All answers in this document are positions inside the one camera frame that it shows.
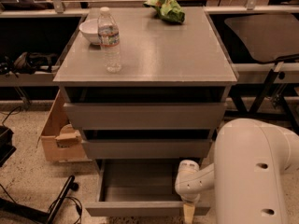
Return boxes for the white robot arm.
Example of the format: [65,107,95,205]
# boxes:
[175,119,299,224]

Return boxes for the grey drawer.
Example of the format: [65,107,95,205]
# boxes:
[64,103,226,130]
[82,139,211,160]
[84,158,212,217]

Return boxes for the grey bottom drawer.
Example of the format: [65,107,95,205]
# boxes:
[84,158,212,217]

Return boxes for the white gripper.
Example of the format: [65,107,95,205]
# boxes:
[175,160,214,224]

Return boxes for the grey drawer cabinet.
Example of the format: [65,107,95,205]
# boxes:
[52,7,239,173]

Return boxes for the grey middle drawer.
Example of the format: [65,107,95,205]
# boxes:
[82,139,211,160]

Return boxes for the green chip bag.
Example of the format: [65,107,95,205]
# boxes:
[143,0,185,23]

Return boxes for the grey top drawer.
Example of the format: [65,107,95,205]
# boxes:
[64,103,226,130]

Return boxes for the black case on floor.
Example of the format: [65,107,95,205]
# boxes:
[0,126,16,167]

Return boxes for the black headphones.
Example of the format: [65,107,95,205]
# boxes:
[0,52,58,76]

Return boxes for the cardboard box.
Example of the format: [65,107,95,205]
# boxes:
[40,91,88,161]

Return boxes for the black stand with cable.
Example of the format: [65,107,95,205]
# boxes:
[0,175,83,224]

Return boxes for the clear plastic water bottle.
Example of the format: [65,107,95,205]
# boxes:
[97,7,121,73]

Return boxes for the white bowl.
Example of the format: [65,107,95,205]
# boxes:
[79,19,99,45]

